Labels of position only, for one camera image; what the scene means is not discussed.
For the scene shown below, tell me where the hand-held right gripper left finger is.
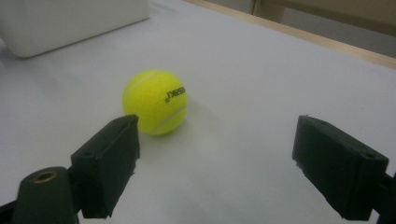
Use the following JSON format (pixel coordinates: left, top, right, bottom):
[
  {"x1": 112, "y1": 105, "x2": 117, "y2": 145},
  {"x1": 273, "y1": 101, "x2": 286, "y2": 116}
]
[{"x1": 70, "y1": 114, "x2": 140, "y2": 219}]

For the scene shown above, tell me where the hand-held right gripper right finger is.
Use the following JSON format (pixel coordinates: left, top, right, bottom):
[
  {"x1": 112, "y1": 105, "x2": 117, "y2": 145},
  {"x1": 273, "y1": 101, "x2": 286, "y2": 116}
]
[{"x1": 291, "y1": 115, "x2": 390, "y2": 221}]

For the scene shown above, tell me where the yellow tennis ball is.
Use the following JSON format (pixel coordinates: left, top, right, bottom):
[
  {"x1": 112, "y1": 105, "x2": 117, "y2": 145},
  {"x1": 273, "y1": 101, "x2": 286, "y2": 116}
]
[{"x1": 121, "y1": 69, "x2": 190, "y2": 136}]

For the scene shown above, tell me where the white plastic bin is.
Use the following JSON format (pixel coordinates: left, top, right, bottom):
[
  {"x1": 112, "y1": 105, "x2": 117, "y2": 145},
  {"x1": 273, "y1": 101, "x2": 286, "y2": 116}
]
[{"x1": 0, "y1": 0, "x2": 150, "y2": 59}]

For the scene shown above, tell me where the white board mat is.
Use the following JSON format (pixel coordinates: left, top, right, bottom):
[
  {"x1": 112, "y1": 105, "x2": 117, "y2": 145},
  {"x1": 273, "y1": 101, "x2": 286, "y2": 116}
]
[{"x1": 0, "y1": 0, "x2": 396, "y2": 224}]

